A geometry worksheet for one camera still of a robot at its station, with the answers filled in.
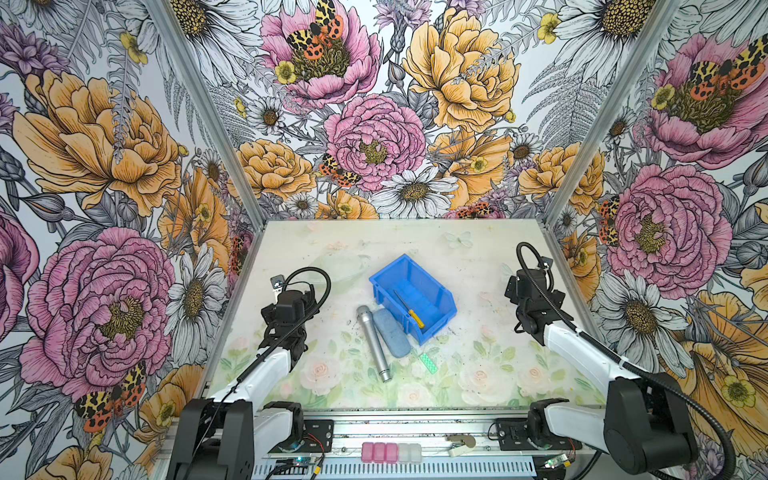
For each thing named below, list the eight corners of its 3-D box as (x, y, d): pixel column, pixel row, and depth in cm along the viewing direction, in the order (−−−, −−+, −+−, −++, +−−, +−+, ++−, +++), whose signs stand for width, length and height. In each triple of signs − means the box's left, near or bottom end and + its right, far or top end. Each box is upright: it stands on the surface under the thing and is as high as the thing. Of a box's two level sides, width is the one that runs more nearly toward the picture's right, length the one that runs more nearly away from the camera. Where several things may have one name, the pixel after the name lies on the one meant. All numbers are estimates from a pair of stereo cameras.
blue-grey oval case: (398, 361, 88) (398, 357, 86) (370, 317, 97) (369, 313, 95) (413, 351, 89) (413, 348, 87) (384, 309, 98) (384, 305, 96)
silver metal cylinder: (382, 384, 83) (382, 380, 81) (356, 312, 98) (355, 307, 95) (397, 378, 85) (397, 374, 82) (369, 308, 99) (368, 302, 96)
